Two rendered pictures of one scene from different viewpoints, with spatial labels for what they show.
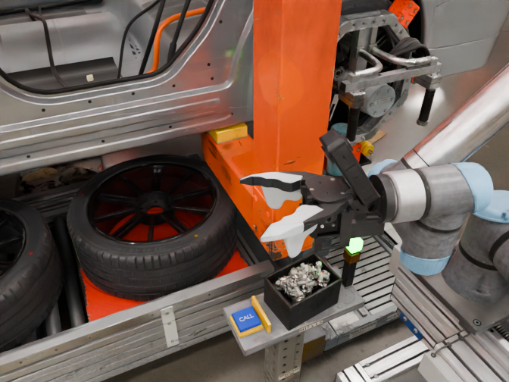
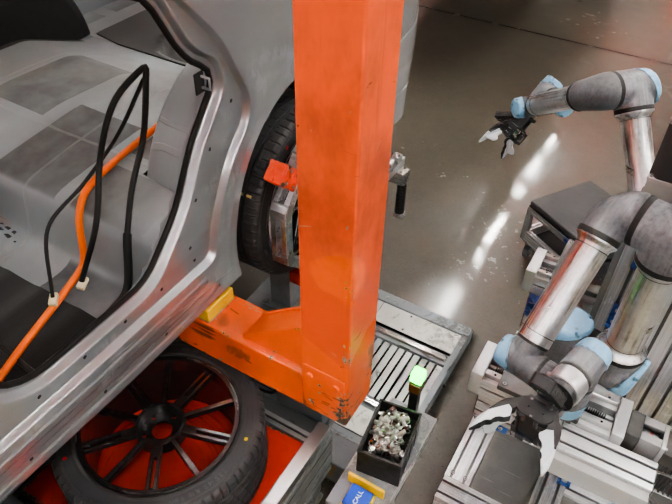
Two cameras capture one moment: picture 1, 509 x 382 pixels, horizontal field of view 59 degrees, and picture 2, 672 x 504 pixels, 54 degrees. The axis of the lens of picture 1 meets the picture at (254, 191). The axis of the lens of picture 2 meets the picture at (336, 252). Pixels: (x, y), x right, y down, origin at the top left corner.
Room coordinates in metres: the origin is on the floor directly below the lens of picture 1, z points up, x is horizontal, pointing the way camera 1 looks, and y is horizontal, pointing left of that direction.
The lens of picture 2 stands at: (0.12, 0.63, 2.28)
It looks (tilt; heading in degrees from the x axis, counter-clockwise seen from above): 42 degrees down; 325
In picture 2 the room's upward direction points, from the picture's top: 1 degrees clockwise
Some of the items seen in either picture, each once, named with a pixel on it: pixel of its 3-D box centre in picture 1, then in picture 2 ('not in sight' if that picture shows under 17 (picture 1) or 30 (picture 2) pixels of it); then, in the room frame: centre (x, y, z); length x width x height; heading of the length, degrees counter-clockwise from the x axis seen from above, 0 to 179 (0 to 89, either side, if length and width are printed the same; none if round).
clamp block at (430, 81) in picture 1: (427, 77); (395, 173); (1.58, -0.64, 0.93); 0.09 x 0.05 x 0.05; 25
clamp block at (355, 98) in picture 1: (351, 95); not in sight; (1.44, -0.34, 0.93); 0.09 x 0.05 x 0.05; 25
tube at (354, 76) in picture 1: (358, 54); not in sight; (1.54, -0.37, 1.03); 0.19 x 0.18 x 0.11; 25
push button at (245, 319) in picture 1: (246, 320); (357, 499); (0.84, 0.03, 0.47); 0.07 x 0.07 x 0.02; 25
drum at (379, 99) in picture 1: (365, 91); not in sight; (1.63, -0.43, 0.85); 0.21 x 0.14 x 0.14; 25
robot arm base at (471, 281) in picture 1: (481, 261); not in sight; (0.71, -0.52, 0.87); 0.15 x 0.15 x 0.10
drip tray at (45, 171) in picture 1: (60, 176); not in sight; (2.20, 1.17, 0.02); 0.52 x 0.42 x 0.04; 109
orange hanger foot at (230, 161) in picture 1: (243, 150); (247, 320); (1.44, 0.04, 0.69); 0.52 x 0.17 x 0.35; 25
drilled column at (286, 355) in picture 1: (283, 350); not in sight; (0.90, -0.10, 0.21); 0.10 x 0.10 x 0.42; 25
